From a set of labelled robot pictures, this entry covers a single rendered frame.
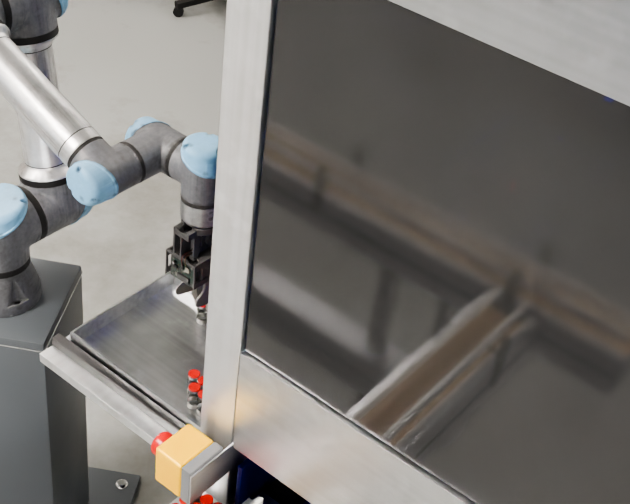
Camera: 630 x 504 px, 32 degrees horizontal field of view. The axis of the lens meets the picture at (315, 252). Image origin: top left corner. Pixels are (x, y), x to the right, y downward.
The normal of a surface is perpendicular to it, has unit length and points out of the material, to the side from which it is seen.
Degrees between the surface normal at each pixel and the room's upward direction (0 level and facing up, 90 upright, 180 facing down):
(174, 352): 0
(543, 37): 90
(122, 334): 0
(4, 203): 7
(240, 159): 90
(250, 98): 90
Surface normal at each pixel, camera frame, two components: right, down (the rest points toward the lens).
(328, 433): -0.62, 0.43
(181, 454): 0.11, -0.78
